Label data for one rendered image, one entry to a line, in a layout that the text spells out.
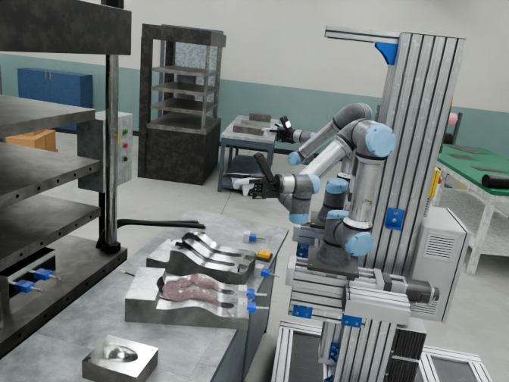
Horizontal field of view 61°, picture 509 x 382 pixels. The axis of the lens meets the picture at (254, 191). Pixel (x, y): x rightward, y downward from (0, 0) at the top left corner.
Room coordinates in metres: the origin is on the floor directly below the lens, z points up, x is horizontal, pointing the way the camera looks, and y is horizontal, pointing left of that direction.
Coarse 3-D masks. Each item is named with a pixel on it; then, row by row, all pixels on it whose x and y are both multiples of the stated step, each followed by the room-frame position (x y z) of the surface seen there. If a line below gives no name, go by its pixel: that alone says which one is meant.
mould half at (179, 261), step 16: (176, 240) 2.17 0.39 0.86; (192, 240) 2.03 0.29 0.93; (208, 240) 2.11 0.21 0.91; (160, 256) 1.96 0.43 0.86; (176, 256) 1.90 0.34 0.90; (192, 256) 1.90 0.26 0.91; (208, 256) 1.97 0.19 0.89; (224, 256) 1.99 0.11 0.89; (176, 272) 1.90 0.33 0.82; (192, 272) 1.88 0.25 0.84; (208, 272) 1.86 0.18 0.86; (224, 272) 1.84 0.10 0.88; (240, 272) 1.84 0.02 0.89
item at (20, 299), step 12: (36, 252) 1.68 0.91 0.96; (48, 252) 1.69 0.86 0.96; (24, 264) 1.57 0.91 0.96; (36, 264) 1.62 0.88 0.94; (48, 264) 1.69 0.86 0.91; (0, 276) 1.47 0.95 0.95; (12, 276) 1.49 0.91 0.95; (24, 276) 1.55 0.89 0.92; (36, 276) 1.61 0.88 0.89; (12, 288) 1.48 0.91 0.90; (48, 288) 1.68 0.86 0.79; (12, 300) 1.48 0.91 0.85; (24, 300) 1.54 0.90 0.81; (12, 312) 1.47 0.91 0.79
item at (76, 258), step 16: (64, 240) 2.16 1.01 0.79; (80, 240) 2.18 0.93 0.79; (64, 256) 1.99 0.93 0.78; (80, 256) 2.00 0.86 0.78; (96, 256) 2.02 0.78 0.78; (112, 256) 2.04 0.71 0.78; (64, 272) 1.83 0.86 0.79; (80, 272) 1.85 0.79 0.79; (96, 272) 1.88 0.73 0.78; (64, 288) 1.70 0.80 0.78; (80, 288) 1.76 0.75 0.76; (32, 304) 1.55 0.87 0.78; (48, 304) 1.57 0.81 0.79; (64, 304) 1.65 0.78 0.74; (16, 320) 1.44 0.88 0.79; (32, 320) 1.46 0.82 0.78; (0, 336) 1.34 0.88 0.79; (16, 336) 1.38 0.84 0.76; (0, 352) 1.30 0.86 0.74
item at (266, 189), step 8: (248, 176) 1.52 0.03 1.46; (256, 176) 1.49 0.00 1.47; (264, 176) 1.51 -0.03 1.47; (280, 176) 1.53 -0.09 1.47; (256, 184) 1.49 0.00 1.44; (264, 184) 1.48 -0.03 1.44; (272, 184) 1.51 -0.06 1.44; (280, 184) 1.50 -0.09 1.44; (248, 192) 1.51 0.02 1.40; (256, 192) 1.48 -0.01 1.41; (264, 192) 1.48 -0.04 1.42; (272, 192) 1.51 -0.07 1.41; (280, 192) 1.51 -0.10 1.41
